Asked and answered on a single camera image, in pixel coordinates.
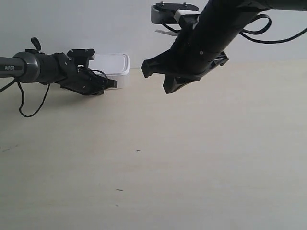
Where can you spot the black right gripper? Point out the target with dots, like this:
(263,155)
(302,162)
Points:
(199,47)

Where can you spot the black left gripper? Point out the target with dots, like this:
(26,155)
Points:
(81,80)

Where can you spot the white lidded plastic container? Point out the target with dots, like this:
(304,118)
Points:
(115,66)

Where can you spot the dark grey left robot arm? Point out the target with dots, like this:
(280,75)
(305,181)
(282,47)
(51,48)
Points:
(32,66)

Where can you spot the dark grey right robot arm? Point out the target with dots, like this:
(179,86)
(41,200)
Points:
(256,7)

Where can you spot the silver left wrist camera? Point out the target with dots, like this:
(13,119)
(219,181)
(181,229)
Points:
(81,57)

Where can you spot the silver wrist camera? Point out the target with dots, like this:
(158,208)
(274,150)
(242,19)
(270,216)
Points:
(171,12)
(81,57)

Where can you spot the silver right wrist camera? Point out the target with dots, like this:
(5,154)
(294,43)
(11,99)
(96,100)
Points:
(171,12)

